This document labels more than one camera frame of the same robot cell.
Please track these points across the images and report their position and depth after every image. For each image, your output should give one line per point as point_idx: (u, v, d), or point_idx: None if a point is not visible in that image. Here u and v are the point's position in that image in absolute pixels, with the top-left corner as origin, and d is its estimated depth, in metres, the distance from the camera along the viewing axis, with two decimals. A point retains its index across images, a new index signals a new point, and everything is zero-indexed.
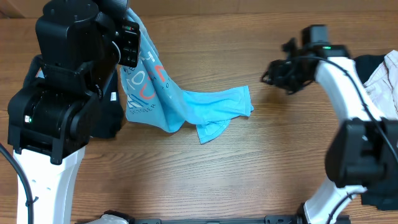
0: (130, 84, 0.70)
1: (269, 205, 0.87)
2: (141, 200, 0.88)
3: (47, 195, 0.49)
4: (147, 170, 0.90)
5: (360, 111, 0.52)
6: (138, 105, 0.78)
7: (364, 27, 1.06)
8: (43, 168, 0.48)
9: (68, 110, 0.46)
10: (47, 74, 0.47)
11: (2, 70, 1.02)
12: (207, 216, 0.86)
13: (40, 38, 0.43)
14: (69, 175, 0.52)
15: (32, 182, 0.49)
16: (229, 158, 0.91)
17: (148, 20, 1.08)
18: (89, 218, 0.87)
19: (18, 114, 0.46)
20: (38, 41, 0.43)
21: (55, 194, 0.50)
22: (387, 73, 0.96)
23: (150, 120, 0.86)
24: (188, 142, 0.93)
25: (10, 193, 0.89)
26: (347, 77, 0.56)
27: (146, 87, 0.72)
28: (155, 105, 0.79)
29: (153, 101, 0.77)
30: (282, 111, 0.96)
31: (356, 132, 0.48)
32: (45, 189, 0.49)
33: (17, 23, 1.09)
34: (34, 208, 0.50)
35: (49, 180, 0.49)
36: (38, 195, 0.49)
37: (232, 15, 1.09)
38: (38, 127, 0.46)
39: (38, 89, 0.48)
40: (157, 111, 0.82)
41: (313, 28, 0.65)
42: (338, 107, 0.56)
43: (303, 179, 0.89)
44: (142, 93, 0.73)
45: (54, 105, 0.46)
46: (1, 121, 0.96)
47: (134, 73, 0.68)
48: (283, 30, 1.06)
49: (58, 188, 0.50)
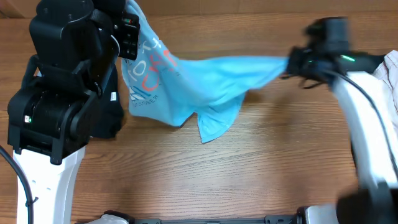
0: (132, 75, 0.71)
1: (269, 205, 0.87)
2: (141, 200, 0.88)
3: (47, 195, 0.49)
4: (147, 170, 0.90)
5: (383, 151, 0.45)
6: (140, 98, 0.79)
7: (364, 27, 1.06)
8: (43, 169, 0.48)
9: (68, 110, 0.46)
10: (46, 74, 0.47)
11: (2, 70, 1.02)
12: (207, 216, 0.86)
13: (35, 38, 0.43)
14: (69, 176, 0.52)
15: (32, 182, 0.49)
16: (229, 158, 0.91)
17: (148, 20, 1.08)
18: (89, 218, 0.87)
19: (17, 114, 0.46)
20: (33, 41, 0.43)
21: (55, 194, 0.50)
22: (387, 73, 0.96)
23: (153, 112, 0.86)
24: (188, 141, 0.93)
25: (10, 192, 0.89)
26: (374, 110, 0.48)
27: (148, 78, 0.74)
28: (157, 96, 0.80)
29: (156, 92, 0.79)
30: (282, 111, 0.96)
31: (380, 196, 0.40)
32: (45, 189, 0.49)
33: (17, 23, 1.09)
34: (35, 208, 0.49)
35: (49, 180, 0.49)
36: (38, 195, 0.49)
37: (232, 15, 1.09)
38: (37, 127, 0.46)
39: (37, 89, 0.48)
40: (160, 101, 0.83)
41: (331, 22, 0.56)
42: (357, 141, 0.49)
43: (303, 179, 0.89)
44: (143, 83, 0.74)
45: (54, 105, 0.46)
46: (2, 121, 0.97)
47: (134, 64, 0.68)
48: (283, 30, 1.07)
49: (57, 188, 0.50)
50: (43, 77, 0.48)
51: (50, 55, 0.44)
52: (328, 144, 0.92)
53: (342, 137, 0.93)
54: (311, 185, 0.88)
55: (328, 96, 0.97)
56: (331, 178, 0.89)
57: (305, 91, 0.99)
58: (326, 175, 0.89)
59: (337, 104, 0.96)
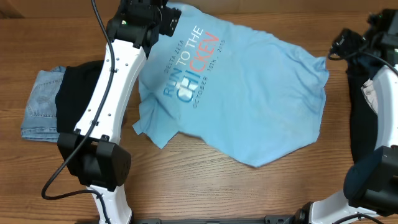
0: (181, 61, 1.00)
1: (269, 205, 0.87)
2: (141, 200, 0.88)
3: (108, 121, 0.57)
4: (147, 170, 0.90)
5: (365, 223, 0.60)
6: (194, 85, 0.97)
7: (364, 27, 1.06)
8: (115, 82, 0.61)
9: (137, 40, 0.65)
10: (124, 29, 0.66)
11: (2, 70, 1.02)
12: (207, 216, 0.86)
13: (123, 32, 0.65)
14: (132, 78, 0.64)
15: (108, 61, 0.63)
16: (228, 158, 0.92)
17: None
18: (89, 218, 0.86)
19: (116, 24, 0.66)
20: (120, 27, 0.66)
21: (114, 119, 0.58)
22: None
23: (210, 117, 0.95)
24: (188, 142, 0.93)
25: (10, 192, 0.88)
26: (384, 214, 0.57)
27: (194, 63, 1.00)
28: (206, 79, 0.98)
29: (204, 74, 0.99)
30: (283, 106, 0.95)
31: None
32: (107, 115, 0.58)
33: (17, 23, 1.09)
34: (92, 131, 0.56)
35: (117, 92, 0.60)
36: (100, 120, 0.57)
37: (232, 15, 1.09)
38: (120, 35, 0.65)
39: (119, 33, 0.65)
40: (211, 87, 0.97)
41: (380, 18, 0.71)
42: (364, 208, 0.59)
43: (302, 178, 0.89)
44: (191, 65, 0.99)
45: (127, 33, 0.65)
46: (1, 121, 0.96)
47: (181, 51, 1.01)
48: (283, 29, 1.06)
49: (133, 64, 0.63)
50: (120, 29, 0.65)
51: (134, 32, 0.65)
52: (328, 144, 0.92)
53: (342, 138, 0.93)
54: (312, 185, 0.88)
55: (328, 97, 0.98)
56: (332, 178, 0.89)
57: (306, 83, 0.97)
58: (326, 175, 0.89)
59: (336, 104, 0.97)
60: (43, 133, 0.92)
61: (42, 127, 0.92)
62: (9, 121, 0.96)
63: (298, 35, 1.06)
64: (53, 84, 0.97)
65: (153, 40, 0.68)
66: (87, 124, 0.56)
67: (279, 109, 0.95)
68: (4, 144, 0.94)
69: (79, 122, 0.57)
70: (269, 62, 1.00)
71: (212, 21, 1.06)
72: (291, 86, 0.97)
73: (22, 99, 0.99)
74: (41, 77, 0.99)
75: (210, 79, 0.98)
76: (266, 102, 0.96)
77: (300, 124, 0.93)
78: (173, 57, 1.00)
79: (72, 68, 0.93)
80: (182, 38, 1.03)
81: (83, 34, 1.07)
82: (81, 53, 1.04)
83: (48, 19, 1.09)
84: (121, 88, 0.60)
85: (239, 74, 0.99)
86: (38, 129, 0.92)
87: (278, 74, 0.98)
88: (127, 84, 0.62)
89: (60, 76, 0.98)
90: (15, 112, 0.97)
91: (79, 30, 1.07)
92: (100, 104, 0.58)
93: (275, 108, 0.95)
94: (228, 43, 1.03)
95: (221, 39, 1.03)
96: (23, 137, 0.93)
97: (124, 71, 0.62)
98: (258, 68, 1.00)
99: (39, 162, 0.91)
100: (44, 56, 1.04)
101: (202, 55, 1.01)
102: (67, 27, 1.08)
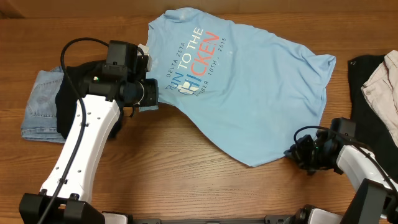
0: (183, 63, 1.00)
1: (269, 205, 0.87)
2: (141, 200, 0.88)
3: (77, 177, 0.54)
4: (147, 170, 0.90)
5: None
6: (194, 86, 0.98)
7: (364, 28, 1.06)
8: (85, 137, 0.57)
9: (109, 92, 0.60)
10: (93, 84, 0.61)
11: (2, 70, 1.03)
12: (207, 216, 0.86)
13: (94, 88, 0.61)
14: (106, 129, 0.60)
15: (79, 116, 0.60)
16: (229, 158, 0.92)
17: (150, 20, 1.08)
18: None
19: (88, 81, 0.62)
20: (91, 83, 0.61)
21: (84, 175, 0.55)
22: (387, 73, 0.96)
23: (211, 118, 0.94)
24: (188, 142, 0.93)
25: (11, 192, 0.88)
26: None
27: (194, 65, 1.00)
28: (208, 82, 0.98)
29: (205, 77, 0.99)
30: (283, 107, 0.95)
31: None
32: (76, 171, 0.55)
33: (17, 23, 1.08)
34: (60, 191, 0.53)
35: (85, 150, 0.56)
36: (69, 178, 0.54)
37: (232, 15, 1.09)
38: (94, 89, 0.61)
39: (89, 88, 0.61)
40: (212, 88, 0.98)
41: (342, 120, 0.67)
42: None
43: (302, 179, 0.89)
44: (193, 68, 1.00)
45: (97, 85, 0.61)
46: (1, 121, 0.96)
47: (183, 55, 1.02)
48: (283, 30, 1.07)
49: (106, 117, 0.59)
50: (91, 85, 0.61)
51: (104, 85, 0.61)
52: None
53: None
54: (311, 186, 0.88)
55: (328, 97, 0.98)
56: (331, 178, 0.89)
57: (305, 84, 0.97)
58: (326, 175, 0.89)
59: (336, 102, 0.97)
60: (43, 133, 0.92)
61: (42, 127, 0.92)
62: (10, 121, 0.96)
63: (298, 35, 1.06)
64: (53, 84, 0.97)
65: (127, 94, 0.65)
66: (56, 180, 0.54)
67: (280, 110, 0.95)
68: (4, 144, 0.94)
69: (47, 181, 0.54)
70: (270, 63, 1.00)
71: (212, 21, 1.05)
72: (291, 86, 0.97)
73: (22, 99, 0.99)
74: (41, 77, 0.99)
75: (210, 82, 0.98)
76: (266, 102, 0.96)
77: (298, 124, 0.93)
78: (175, 61, 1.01)
79: (72, 68, 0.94)
80: (183, 41, 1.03)
81: (84, 35, 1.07)
82: (81, 53, 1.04)
83: (47, 19, 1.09)
84: (91, 147, 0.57)
85: (239, 73, 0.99)
86: (38, 129, 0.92)
87: (278, 76, 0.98)
88: (100, 135, 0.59)
89: (60, 76, 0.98)
90: (16, 112, 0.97)
91: (79, 30, 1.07)
92: (68, 163, 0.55)
93: (275, 109, 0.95)
94: (228, 42, 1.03)
95: (222, 38, 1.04)
96: (23, 137, 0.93)
97: (97, 126, 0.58)
98: (258, 70, 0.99)
99: (39, 162, 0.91)
100: (44, 56, 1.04)
101: (203, 56, 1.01)
102: (66, 27, 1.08)
